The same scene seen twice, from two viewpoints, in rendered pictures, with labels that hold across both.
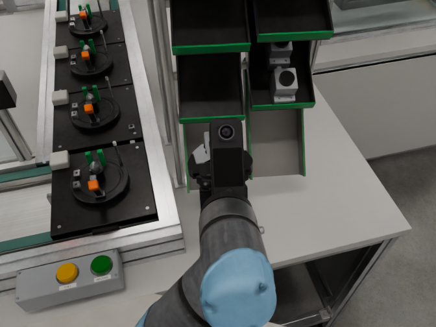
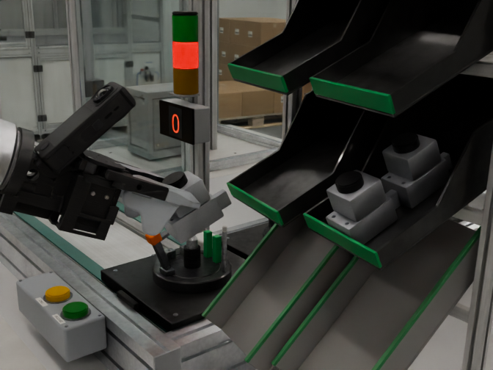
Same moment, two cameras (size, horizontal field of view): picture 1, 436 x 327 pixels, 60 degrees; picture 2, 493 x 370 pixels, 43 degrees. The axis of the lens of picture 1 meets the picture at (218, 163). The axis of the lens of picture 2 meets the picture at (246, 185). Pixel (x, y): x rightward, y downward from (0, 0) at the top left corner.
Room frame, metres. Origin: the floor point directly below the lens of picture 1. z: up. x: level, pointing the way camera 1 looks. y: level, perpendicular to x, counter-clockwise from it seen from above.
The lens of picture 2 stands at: (0.23, -0.67, 1.46)
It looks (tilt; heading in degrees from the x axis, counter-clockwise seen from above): 18 degrees down; 65
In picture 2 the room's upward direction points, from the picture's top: 1 degrees clockwise
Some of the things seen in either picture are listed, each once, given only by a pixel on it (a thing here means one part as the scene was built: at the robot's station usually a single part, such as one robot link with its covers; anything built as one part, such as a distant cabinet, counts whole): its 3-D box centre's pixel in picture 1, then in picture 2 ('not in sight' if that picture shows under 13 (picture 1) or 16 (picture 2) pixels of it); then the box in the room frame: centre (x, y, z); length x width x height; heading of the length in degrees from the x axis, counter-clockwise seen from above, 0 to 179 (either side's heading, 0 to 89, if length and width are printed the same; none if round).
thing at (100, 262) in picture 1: (101, 265); (75, 312); (0.36, 0.25, 0.96); 0.04 x 0.04 x 0.02
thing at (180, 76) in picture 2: not in sight; (185, 80); (0.63, 0.50, 1.28); 0.05 x 0.05 x 0.05
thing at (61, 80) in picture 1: (88, 55); not in sight; (1.05, 0.42, 1.01); 0.24 x 0.24 x 0.13; 15
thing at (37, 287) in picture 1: (71, 279); (59, 312); (0.34, 0.32, 0.93); 0.21 x 0.07 x 0.06; 105
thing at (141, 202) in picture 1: (102, 185); (192, 280); (0.57, 0.29, 0.96); 0.24 x 0.24 x 0.02; 15
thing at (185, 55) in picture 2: not in sight; (185, 54); (0.63, 0.50, 1.33); 0.05 x 0.05 x 0.05
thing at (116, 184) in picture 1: (100, 181); (192, 270); (0.57, 0.29, 0.98); 0.14 x 0.14 x 0.02
